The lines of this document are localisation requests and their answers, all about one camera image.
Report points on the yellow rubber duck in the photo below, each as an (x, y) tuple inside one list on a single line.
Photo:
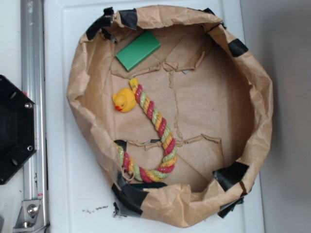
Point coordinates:
[(124, 100)]

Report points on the brown paper bag tray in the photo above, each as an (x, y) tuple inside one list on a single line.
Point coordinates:
[(215, 96)]

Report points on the green rectangular block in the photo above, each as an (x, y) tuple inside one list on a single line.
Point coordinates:
[(138, 50)]

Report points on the multicolour twisted rope toy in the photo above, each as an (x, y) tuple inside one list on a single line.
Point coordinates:
[(166, 137)]

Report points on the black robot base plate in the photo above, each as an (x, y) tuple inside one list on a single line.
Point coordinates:
[(17, 129)]

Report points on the aluminium extrusion rail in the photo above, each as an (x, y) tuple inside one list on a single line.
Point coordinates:
[(35, 172)]

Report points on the metal corner bracket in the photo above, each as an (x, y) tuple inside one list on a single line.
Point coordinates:
[(30, 218)]

